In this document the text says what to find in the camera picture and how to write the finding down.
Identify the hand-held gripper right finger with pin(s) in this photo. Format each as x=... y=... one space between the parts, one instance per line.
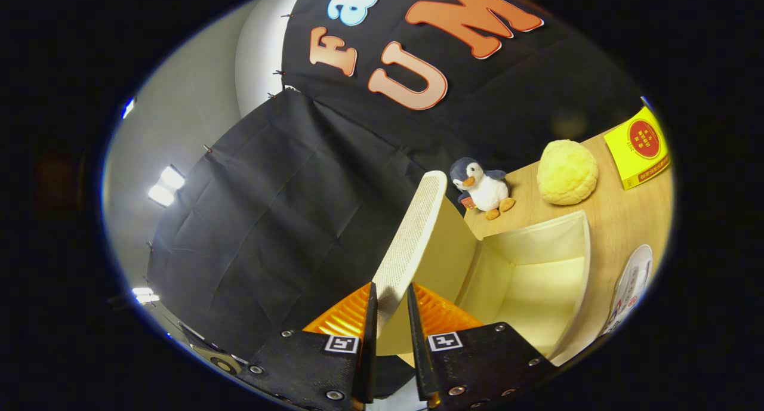
x=416 y=351

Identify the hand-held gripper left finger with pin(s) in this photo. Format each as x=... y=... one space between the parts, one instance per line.
x=369 y=351

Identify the cream fabric storage box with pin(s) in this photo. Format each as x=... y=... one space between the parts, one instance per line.
x=531 y=286

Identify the white canvas shoe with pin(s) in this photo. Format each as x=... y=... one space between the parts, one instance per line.
x=630 y=286

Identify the penguin plush toy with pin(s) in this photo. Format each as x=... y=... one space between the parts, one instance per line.
x=486 y=190

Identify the ceiling light panel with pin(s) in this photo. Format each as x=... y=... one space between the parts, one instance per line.
x=166 y=186
x=144 y=294

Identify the yellow round plush ball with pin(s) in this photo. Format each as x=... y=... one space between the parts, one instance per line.
x=567 y=172

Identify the yellow book with red circle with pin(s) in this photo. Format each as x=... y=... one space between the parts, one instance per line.
x=638 y=148

